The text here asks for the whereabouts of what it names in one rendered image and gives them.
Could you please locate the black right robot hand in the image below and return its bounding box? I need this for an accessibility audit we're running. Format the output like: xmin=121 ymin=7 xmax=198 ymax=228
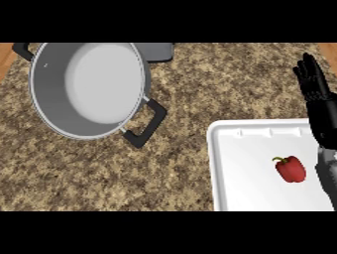
xmin=291 ymin=52 xmax=337 ymax=154

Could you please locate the red bell pepper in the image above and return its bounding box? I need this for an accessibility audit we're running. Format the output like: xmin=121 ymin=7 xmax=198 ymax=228
xmin=270 ymin=156 xmax=307 ymax=184

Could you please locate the white tray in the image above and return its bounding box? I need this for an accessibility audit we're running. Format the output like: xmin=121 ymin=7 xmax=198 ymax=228
xmin=207 ymin=118 xmax=337 ymax=212

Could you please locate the dark grey appliance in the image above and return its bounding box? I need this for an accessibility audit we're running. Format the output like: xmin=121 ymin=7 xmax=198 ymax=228
xmin=135 ymin=42 xmax=175 ymax=64

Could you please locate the grey pot with black handles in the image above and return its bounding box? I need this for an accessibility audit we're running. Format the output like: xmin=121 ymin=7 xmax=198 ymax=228
xmin=12 ymin=42 xmax=169 ymax=150

